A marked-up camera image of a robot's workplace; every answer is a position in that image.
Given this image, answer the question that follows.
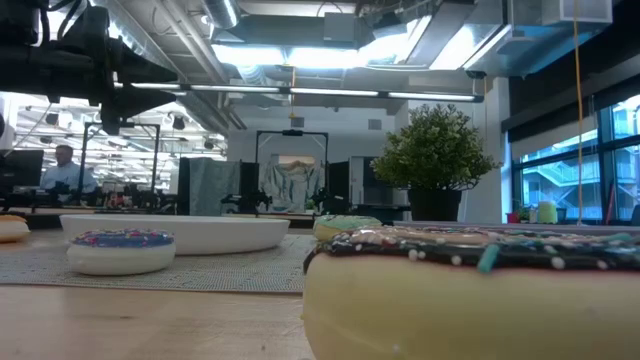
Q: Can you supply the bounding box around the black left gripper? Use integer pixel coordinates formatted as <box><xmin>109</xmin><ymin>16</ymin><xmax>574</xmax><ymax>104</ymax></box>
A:
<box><xmin>98</xmin><ymin>7</ymin><xmax>179</xmax><ymax>136</ymax></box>

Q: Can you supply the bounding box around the small purple sprinkled donut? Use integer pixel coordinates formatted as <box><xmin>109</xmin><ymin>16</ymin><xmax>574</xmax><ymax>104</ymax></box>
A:
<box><xmin>66</xmin><ymin>228</ymin><xmax>177</xmax><ymax>277</ymax></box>

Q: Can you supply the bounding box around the small orange donut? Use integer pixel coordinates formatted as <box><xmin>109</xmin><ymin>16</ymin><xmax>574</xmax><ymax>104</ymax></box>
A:
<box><xmin>0</xmin><ymin>213</ymin><xmax>32</xmax><ymax>245</ymax></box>

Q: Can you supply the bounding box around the large green donut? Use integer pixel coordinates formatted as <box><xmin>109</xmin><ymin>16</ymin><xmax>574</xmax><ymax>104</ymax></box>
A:
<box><xmin>312</xmin><ymin>214</ymin><xmax>384</xmax><ymax>243</ymax></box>

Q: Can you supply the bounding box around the large chocolate sprinkled donut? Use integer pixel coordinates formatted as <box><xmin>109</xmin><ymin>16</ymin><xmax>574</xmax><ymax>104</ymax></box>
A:
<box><xmin>301</xmin><ymin>225</ymin><xmax>640</xmax><ymax>360</ymax></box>

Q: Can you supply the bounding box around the person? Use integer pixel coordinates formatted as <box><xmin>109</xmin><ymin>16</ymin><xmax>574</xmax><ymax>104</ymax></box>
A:
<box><xmin>39</xmin><ymin>144</ymin><xmax>100</xmax><ymax>194</ymax></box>

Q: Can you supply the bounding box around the grey partition panel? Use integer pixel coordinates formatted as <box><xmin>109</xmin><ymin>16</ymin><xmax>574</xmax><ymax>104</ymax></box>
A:
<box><xmin>177</xmin><ymin>156</ymin><xmax>242</xmax><ymax>217</ymax></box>

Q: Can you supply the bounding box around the black computer monitor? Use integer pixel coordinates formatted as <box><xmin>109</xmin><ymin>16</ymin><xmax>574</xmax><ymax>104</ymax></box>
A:
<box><xmin>0</xmin><ymin>148</ymin><xmax>45</xmax><ymax>194</ymax></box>

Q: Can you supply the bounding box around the white round plate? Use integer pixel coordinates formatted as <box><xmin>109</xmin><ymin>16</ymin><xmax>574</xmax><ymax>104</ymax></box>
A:
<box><xmin>58</xmin><ymin>213</ymin><xmax>291</xmax><ymax>257</ymax></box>

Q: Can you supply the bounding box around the blue white cloth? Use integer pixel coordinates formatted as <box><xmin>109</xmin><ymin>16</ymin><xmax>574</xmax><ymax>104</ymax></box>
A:
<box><xmin>259</xmin><ymin>153</ymin><xmax>326</xmax><ymax>214</ymax></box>

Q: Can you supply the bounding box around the long linear ceiling light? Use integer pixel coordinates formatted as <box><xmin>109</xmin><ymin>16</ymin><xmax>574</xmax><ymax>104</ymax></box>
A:
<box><xmin>113</xmin><ymin>81</ymin><xmax>485</xmax><ymax>104</ymax></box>

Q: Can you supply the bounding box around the grey woven placemat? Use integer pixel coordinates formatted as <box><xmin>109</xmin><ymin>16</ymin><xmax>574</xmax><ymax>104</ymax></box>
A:
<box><xmin>0</xmin><ymin>232</ymin><xmax>317</xmax><ymax>295</ymax></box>

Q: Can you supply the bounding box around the green potted plant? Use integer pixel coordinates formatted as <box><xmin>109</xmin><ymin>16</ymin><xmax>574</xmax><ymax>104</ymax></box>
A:
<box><xmin>370</xmin><ymin>103</ymin><xmax>503</xmax><ymax>223</ymax></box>

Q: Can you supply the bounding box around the light green cup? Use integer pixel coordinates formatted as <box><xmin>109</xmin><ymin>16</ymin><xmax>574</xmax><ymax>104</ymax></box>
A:
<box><xmin>536</xmin><ymin>200</ymin><xmax>559</xmax><ymax>225</ymax></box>

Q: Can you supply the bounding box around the black robot station frame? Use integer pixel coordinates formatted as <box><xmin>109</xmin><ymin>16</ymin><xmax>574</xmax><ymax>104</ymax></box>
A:
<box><xmin>255</xmin><ymin>129</ymin><xmax>330</xmax><ymax>214</ymax></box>
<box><xmin>79</xmin><ymin>121</ymin><xmax>162</xmax><ymax>201</ymax></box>

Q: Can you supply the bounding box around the silver round air duct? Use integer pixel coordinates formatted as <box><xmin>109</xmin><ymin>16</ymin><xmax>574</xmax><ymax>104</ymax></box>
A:
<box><xmin>199</xmin><ymin>0</ymin><xmax>241</xmax><ymax>30</ymax></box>

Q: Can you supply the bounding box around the black aluminium table frame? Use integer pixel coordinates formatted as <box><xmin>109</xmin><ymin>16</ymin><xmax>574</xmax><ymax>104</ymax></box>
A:
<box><xmin>0</xmin><ymin>208</ymin><xmax>414</xmax><ymax>231</ymax></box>

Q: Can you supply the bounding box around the yellow cord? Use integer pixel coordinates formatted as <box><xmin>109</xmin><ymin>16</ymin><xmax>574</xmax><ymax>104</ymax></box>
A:
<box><xmin>572</xmin><ymin>0</ymin><xmax>585</xmax><ymax>225</ymax></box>

